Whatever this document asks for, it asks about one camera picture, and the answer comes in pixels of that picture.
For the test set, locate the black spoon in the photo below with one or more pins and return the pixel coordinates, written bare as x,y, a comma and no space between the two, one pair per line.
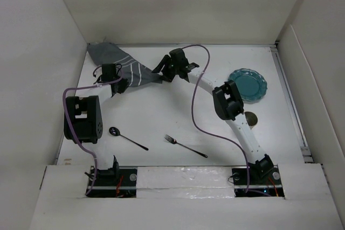
116,132

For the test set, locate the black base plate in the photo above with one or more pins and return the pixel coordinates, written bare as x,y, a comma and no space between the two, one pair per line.
269,186
111,184

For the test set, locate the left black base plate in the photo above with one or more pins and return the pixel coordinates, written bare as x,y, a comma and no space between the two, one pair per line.
111,184

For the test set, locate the teal scalloped plate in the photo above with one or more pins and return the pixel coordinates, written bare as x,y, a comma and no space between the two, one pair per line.
252,85

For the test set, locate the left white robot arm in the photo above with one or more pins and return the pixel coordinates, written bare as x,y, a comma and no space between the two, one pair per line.
82,108

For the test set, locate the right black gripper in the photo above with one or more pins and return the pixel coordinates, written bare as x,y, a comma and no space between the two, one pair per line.
165,76

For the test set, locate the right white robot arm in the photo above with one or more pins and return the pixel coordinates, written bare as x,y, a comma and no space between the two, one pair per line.
228,105

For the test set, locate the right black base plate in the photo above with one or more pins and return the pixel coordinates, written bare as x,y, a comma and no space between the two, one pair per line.
269,186

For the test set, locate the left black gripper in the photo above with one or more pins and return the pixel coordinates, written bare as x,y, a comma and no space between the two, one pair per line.
124,84

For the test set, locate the black fork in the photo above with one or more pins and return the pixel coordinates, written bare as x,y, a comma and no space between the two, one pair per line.
174,141

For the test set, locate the grey striped cloth placemat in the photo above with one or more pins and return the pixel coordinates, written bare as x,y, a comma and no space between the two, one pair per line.
136,73

